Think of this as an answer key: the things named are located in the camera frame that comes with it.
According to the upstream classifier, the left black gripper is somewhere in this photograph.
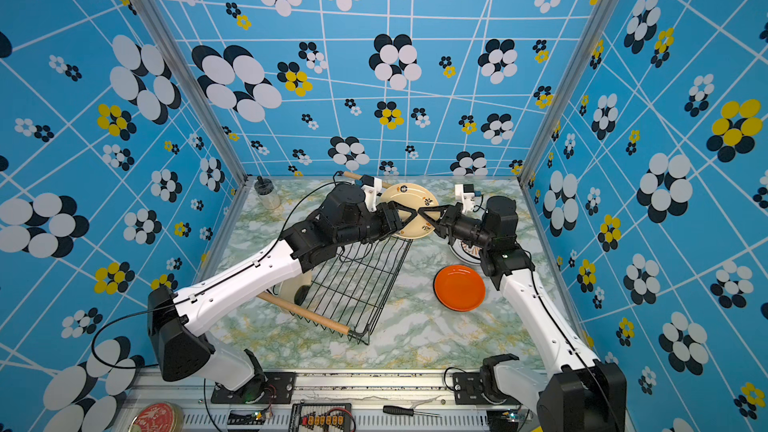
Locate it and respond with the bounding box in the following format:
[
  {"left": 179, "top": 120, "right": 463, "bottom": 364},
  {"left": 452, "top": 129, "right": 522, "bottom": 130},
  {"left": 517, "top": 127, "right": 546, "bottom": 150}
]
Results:
[{"left": 337, "top": 198, "right": 419, "bottom": 248}]

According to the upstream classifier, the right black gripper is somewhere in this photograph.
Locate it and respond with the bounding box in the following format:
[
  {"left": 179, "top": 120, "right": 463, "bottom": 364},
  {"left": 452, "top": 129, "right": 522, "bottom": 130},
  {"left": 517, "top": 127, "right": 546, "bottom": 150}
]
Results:
[{"left": 421, "top": 207, "right": 496, "bottom": 255}]

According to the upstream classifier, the beige small plate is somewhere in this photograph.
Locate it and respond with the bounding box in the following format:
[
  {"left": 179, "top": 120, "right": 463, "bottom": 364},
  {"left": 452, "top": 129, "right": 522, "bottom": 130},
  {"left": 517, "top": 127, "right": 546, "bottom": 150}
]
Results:
[{"left": 380, "top": 183, "right": 438, "bottom": 240}]

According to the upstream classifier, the orange small plate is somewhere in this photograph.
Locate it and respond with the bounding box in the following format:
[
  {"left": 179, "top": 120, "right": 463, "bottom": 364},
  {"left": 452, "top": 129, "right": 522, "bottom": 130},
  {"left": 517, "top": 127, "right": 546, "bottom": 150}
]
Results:
[{"left": 433, "top": 265, "right": 486, "bottom": 312}]

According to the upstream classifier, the black wire dish rack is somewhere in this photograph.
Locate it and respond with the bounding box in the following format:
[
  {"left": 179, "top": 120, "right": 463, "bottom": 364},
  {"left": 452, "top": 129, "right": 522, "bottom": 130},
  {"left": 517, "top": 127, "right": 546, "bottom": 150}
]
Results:
[{"left": 259, "top": 172, "right": 412, "bottom": 344}]

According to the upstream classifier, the cream small plate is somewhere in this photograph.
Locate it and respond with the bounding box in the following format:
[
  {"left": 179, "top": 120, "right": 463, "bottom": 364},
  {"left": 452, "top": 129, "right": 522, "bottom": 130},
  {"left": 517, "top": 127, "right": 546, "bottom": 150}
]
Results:
[{"left": 278, "top": 272, "right": 313, "bottom": 306}]

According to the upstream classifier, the white plate orange sunburst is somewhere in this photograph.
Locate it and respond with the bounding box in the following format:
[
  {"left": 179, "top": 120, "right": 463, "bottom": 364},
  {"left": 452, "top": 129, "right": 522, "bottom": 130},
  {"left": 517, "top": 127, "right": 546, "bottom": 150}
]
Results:
[{"left": 451, "top": 240, "right": 481, "bottom": 265}]

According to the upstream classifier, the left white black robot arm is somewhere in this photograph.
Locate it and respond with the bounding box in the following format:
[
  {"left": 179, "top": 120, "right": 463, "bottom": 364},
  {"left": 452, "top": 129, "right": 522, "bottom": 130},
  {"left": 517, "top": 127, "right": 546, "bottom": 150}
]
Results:
[{"left": 148, "top": 182, "right": 417, "bottom": 400}]

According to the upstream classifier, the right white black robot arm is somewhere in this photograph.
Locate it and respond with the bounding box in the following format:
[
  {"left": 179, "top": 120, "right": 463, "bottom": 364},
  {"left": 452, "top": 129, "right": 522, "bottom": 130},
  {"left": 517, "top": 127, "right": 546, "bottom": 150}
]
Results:
[{"left": 418, "top": 196, "right": 627, "bottom": 431}]

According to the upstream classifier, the clear jar black lid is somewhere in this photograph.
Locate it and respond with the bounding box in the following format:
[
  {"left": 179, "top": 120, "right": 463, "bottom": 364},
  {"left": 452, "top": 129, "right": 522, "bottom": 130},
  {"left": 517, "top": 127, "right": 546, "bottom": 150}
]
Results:
[{"left": 254, "top": 176, "right": 281, "bottom": 210}]

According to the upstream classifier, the black screwdriver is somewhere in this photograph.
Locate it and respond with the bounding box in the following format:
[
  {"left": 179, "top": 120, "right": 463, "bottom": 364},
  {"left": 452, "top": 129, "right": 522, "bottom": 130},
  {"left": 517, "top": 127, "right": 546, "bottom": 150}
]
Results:
[{"left": 382, "top": 405, "right": 439, "bottom": 417}]

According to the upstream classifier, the black terminal power board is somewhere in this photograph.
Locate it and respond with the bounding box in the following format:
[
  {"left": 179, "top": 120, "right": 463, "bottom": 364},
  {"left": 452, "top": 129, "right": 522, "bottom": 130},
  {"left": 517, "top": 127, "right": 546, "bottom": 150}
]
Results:
[{"left": 288, "top": 402, "right": 356, "bottom": 432}]

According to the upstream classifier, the small green circuit board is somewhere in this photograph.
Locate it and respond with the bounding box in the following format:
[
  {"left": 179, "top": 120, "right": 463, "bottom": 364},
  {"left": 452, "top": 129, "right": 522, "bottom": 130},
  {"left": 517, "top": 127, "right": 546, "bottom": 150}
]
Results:
[{"left": 227, "top": 411, "right": 269, "bottom": 426}]

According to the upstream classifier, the red round tin lid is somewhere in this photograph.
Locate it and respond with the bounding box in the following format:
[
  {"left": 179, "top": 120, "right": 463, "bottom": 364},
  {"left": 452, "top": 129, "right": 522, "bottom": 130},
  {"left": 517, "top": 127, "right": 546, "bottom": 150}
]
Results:
[{"left": 128, "top": 402, "right": 183, "bottom": 432}]

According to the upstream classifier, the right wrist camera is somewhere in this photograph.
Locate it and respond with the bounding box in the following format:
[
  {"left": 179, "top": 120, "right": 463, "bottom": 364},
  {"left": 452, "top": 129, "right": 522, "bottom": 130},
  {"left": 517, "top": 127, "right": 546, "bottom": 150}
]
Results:
[{"left": 454, "top": 184, "right": 483, "bottom": 214}]

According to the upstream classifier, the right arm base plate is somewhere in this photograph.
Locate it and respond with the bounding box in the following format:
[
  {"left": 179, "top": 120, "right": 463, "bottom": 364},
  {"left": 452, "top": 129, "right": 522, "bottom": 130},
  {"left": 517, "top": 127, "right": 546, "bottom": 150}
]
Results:
[{"left": 448, "top": 372, "right": 540, "bottom": 409}]

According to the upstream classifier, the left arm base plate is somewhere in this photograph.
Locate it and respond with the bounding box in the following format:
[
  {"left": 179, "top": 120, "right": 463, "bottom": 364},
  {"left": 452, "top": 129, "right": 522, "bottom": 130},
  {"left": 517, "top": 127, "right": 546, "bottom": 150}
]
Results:
[{"left": 210, "top": 371, "right": 297, "bottom": 405}]

